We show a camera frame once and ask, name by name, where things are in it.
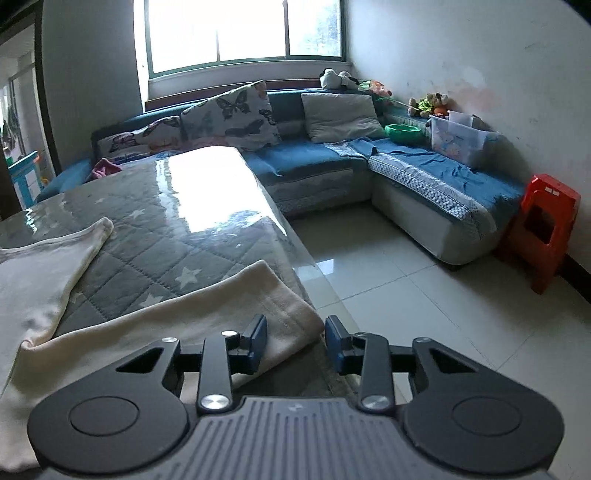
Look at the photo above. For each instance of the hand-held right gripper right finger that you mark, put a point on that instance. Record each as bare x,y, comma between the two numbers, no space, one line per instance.
333,345

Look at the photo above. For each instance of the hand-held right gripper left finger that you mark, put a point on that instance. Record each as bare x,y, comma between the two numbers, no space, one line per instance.
259,340

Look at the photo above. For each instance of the cream garment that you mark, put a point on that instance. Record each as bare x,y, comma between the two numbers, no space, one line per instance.
138,332

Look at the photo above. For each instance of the blue corner sofa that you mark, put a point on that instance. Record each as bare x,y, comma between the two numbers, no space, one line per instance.
314,166

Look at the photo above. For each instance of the green plastic basin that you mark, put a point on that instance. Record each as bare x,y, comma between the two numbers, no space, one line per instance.
402,134

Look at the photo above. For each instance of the large butterfly print pillow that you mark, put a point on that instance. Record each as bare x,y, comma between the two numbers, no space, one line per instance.
231,115

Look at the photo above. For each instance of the grey plain pillow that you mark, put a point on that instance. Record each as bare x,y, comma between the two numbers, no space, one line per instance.
341,116

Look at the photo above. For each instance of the pink cloth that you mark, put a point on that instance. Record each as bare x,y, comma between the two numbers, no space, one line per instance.
105,169

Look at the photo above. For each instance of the small butterfly print pillow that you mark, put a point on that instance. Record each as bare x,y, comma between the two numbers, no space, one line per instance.
138,136

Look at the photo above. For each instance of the clear plastic storage box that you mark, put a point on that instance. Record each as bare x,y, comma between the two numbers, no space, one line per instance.
457,141

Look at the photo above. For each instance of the red plastic stool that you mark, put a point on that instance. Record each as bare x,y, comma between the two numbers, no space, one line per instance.
549,217

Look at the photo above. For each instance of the heap of small plush toys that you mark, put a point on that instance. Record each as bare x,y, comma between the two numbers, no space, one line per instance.
429,105

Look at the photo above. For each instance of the orange and green plush toy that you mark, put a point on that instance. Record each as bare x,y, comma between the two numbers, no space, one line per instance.
376,88

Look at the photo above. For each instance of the black and white plush toy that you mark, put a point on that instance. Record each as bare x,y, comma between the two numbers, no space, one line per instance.
334,79

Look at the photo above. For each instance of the teal cabinet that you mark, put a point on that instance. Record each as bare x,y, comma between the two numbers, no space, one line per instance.
25,177

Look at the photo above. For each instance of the green framed window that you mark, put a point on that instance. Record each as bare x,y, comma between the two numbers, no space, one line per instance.
240,32

